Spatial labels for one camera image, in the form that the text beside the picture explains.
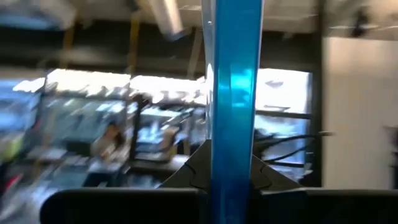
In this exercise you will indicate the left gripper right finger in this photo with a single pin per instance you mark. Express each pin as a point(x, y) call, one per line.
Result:
point(295, 205)

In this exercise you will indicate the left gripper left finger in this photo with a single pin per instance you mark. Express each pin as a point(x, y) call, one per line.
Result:
point(174, 202)

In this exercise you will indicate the blue jewel case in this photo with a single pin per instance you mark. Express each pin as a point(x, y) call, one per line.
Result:
point(233, 109)

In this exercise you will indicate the cluttered storage shelf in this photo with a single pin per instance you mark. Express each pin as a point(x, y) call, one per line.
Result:
point(93, 124)

